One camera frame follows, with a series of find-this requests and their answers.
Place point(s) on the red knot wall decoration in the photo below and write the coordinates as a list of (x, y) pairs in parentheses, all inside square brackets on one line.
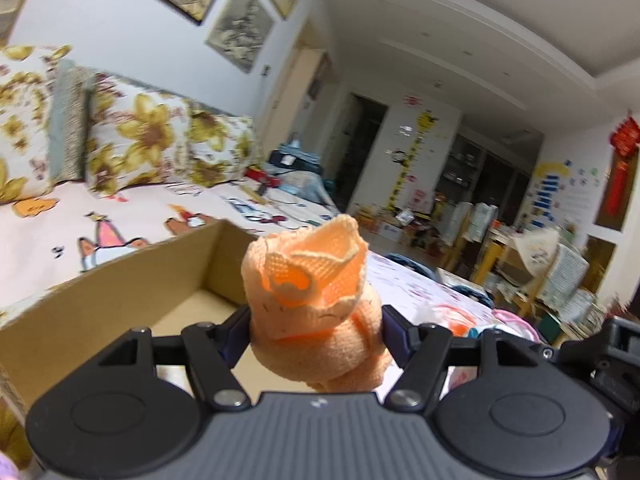
[(622, 160)]

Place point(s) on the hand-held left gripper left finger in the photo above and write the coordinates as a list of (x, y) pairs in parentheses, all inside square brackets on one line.
[(234, 336)]

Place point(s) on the lace covered dining chair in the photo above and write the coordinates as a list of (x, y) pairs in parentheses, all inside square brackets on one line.
[(457, 230), (565, 275)]

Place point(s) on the grey green cushion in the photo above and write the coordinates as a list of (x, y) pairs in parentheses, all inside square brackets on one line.
[(70, 120)]

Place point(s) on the red tool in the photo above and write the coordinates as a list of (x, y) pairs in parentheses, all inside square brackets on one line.
[(262, 176)]

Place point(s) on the giraffe height chart sticker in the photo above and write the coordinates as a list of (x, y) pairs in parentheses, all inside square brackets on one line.
[(412, 155)]

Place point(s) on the yellow wooden dining table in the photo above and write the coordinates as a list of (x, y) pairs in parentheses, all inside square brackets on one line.
[(505, 270)]

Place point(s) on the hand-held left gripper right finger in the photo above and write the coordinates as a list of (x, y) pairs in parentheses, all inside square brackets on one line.
[(395, 336)]

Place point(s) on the orange white cloth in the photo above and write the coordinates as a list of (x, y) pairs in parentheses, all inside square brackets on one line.
[(455, 320)]

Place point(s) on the framed violinist drawing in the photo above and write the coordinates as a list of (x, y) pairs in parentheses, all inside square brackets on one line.
[(240, 25)]

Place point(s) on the blue bag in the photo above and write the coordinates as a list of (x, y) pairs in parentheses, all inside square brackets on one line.
[(295, 156)]

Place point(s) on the blue chair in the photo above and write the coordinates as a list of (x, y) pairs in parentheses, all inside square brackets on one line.
[(472, 294), (407, 262)]

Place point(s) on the orange knitted cloth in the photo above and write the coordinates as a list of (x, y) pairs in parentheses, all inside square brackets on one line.
[(310, 310)]

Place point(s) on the grey blue cloth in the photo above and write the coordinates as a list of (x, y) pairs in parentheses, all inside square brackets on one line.
[(315, 187)]

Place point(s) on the white printed tote bag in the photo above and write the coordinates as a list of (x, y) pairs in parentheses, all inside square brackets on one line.
[(535, 252)]

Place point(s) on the small framed wall picture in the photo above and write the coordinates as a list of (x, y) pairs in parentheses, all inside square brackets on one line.
[(320, 77)]

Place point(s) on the blue wall sticker chart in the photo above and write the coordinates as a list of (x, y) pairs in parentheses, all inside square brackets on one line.
[(550, 192)]

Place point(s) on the cartoon printed sofa blanket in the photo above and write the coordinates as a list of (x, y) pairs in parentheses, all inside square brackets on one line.
[(150, 220)]

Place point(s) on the cardboard box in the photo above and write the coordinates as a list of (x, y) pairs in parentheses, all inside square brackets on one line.
[(100, 290)]

